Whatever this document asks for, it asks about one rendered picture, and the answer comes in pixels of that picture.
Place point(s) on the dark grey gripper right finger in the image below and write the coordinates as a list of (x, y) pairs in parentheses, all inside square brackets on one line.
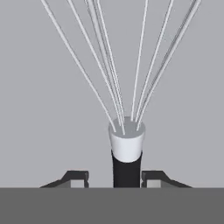
[(154, 176)]

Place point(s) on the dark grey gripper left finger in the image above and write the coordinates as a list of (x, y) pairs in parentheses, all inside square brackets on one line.
[(76, 176)]

